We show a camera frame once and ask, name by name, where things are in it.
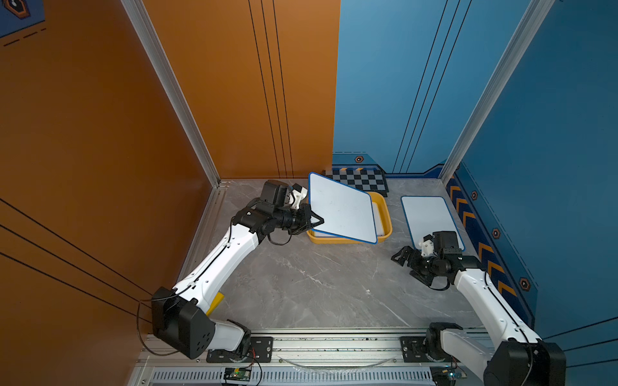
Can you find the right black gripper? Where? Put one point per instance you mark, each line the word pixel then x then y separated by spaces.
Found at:
pixel 405 251

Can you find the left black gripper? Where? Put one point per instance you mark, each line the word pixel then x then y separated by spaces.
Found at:
pixel 305 213

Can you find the yellow plastic storage box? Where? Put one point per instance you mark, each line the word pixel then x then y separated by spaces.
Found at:
pixel 385 216

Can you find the blue-framed whiteboard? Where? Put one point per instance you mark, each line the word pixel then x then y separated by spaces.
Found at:
pixel 347 212
pixel 426 215

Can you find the yellow-framed whiteboard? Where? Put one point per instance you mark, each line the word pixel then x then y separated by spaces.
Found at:
pixel 377 220

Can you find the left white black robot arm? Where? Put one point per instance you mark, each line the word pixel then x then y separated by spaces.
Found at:
pixel 179 316

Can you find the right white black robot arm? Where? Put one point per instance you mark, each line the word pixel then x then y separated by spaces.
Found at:
pixel 519 355

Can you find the black grey checkerboard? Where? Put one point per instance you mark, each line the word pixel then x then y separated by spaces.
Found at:
pixel 367 179

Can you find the yellow rectangular block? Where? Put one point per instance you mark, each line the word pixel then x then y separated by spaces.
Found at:
pixel 219 297

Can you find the right green circuit board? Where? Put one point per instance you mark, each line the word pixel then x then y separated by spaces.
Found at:
pixel 447 376

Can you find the green circuit board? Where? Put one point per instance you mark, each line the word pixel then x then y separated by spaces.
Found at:
pixel 447 376
pixel 237 375

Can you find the left green circuit board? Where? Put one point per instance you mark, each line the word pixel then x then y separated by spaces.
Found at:
pixel 237 375

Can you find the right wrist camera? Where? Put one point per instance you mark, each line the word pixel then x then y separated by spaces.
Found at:
pixel 427 246

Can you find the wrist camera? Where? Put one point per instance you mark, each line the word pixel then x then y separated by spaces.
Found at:
pixel 427 246
pixel 297 195

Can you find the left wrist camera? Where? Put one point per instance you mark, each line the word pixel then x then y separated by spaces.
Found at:
pixel 297 195

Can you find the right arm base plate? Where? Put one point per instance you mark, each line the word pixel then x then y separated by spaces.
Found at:
pixel 421 349

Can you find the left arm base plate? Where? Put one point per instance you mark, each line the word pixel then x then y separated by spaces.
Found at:
pixel 260 349

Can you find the aluminium front rail frame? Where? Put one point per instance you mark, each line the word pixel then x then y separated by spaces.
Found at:
pixel 306 357

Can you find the right aluminium corner post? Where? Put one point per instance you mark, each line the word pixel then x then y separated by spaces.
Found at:
pixel 526 30

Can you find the aluminium corner post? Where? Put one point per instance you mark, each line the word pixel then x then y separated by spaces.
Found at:
pixel 526 30
pixel 149 39

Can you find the left aluminium corner post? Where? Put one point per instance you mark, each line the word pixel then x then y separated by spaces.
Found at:
pixel 149 39

